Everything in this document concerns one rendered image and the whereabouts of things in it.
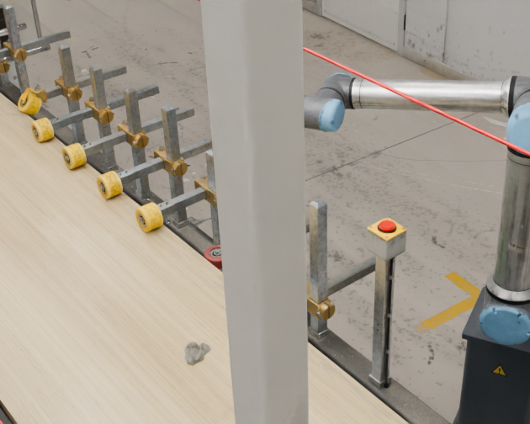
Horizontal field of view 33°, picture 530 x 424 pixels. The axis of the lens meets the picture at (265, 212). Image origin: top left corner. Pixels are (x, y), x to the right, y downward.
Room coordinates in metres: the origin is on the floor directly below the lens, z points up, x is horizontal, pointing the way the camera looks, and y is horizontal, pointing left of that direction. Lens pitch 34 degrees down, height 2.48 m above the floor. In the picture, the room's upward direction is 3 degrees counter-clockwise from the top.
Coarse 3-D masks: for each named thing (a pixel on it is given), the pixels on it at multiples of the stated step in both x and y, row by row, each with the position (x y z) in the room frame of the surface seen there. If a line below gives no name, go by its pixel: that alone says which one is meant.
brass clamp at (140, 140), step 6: (120, 126) 2.84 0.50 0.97; (126, 126) 2.83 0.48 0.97; (126, 132) 2.80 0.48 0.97; (144, 132) 2.79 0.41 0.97; (132, 138) 2.76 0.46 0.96; (138, 138) 2.75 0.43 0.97; (144, 138) 2.76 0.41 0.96; (132, 144) 2.77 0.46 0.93; (138, 144) 2.75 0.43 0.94; (144, 144) 2.76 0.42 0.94
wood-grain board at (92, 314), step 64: (0, 128) 3.00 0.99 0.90; (0, 192) 2.54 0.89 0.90; (64, 192) 2.52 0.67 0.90; (0, 256) 2.17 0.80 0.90; (64, 256) 2.16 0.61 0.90; (128, 256) 2.14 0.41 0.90; (192, 256) 2.13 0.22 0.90; (0, 320) 1.88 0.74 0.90; (64, 320) 1.86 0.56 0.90; (128, 320) 1.85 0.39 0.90; (192, 320) 1.84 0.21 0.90; (0, 384) 1.63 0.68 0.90; (64, 384) 1.62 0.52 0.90; (128, 384) 1.61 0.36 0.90; (192, 384) 1.59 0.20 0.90; (320, 384) 1.57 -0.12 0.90
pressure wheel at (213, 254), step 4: (208, 248) 2.16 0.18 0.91; (212, 248) 2.15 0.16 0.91; (216, 248) 2.16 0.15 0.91; (204, 252) 2.14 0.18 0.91; (208, 252) 2.13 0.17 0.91; (212, 252) 2.14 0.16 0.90; (216, 252) 2.13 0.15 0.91; (220, 252) 2.13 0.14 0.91; (204, 256) 2.12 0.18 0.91; (208, 256) 2.12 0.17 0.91; (212, 256) 2.12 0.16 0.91; (216, 256) 2.12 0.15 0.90; (220, 256) 2.12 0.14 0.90; (208, 260) 2.10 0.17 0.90; (212, 260) 2.10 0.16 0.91; (216, 260) 2.10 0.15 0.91; (220, 260) 2.10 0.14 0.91; (216, 264) 2.09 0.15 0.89; (220, 264) 2.09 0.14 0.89; (220, 268) 2.09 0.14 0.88
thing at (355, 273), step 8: (360, 264) 2.15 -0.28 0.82; (368, 264) 2.15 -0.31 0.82; (344, 272) 2.12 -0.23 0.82; (352, 272) 2.11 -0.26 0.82; (360, 272) 2.12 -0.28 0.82; (368, 272) 2.14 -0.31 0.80; (328, 280) 2.08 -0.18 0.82; (336, 280) 2.08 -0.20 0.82; (344, 280) 2.08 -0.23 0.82; (352, 280) 2.10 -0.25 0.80; (328, 288) 2.04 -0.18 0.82; (336, 288) 2.06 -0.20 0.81
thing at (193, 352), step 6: (192, 342) 1.74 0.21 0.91; (186, 348) 1.72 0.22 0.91; (192, 348) 1.72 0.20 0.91; (198, 348) 1.71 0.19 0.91; (204, 348) 1.72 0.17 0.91; (210, 348) 1.72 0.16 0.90; (186, 354) 1.70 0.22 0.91; (192, 354) 1.69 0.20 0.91; (198, 354) 1.70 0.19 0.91; (186, 360) 1.68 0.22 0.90; (192, 360) 1.67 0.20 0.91; (198, 360) 1.67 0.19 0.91
